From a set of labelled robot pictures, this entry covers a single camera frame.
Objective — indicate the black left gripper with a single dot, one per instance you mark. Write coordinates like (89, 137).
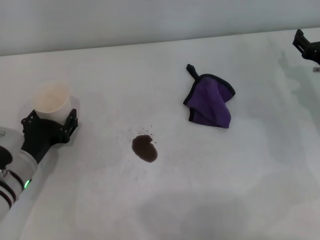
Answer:
(42, 136)

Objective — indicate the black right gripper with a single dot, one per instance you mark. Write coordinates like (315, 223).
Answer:
(313, 51)

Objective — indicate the white paper cup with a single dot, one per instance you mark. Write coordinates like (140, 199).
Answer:
(51, 100)

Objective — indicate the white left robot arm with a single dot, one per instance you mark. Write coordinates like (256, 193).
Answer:
(17, 172)

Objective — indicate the dark brown water stain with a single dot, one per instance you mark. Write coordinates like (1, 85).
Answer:
(145, 149)

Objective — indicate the purple rag with black trim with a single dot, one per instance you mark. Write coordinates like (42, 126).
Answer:
(210, 102)

